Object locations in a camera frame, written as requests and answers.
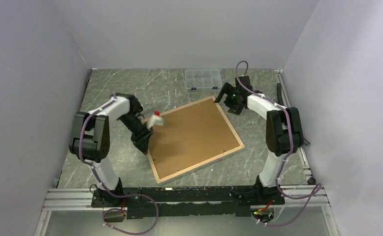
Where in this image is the aluminium front rail frame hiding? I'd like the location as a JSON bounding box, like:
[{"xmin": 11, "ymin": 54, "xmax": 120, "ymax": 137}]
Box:
[{"xmin": 35, "ymin": 185, "xmax": 339, "ymax": 236}]

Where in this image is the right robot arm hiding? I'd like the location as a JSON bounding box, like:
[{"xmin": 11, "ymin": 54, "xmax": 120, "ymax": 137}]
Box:
[{"xmin": 214, "ymin": 76, "xmax": 304, "ymax": 204}]

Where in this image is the clear plastic organizer box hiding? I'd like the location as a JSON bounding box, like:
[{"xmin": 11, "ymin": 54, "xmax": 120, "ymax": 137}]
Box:
[{"xmin": 185, "ymin": 69, "xmax": 223, "ymax": 91}]

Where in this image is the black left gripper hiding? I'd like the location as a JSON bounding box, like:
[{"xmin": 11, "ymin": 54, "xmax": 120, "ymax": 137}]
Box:
[{"xmin": 118, "ymin": 112, "xmax": 154, "ymax": 154}]

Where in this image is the aluminium table edge rail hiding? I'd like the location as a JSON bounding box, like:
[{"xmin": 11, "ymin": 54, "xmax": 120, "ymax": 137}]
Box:
[{"xmin": 274, "ymin": 69, "xmax": 314, "ymax": 181}]

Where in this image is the black corrugated hose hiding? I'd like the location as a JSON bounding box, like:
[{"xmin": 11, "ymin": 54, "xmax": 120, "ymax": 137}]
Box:
[{"xmin": 276, "ymin": 83, "xmax": 311, "ymax": 147}]

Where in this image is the white wooden picture frame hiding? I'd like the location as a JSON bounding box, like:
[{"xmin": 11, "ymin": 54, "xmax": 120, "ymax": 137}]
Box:
[{"xmin": 141, "ymin": 95, "xmax": 246, "ymax": 185}]

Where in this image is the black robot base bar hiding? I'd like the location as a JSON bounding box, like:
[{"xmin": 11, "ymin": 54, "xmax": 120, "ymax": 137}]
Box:
[{"xmin": 91, "ymin": 184, "xmax": 285, "ymax": 219}]

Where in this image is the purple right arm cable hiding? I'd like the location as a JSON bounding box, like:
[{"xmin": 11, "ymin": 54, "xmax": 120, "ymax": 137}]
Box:
[{"xmin": 235, "ymin": 60, "xmax": 322, "ymax": 228}]

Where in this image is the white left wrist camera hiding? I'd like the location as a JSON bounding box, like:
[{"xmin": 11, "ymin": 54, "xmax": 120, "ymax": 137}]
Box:
[{"xmin": 146, "ymin": 110, "xmax": 164, "ymax": 129}]

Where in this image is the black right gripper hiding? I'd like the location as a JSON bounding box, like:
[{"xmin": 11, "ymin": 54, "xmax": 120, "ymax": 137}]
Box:
[{"xmin": 214, "ymin": 83, "xmax": 243, "ymax": 115}]

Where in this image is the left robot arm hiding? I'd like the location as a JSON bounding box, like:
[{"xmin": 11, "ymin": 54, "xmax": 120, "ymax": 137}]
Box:
[{"xmin": 69, "ymin": 93, "xmax": 153, "ymax": 207}]

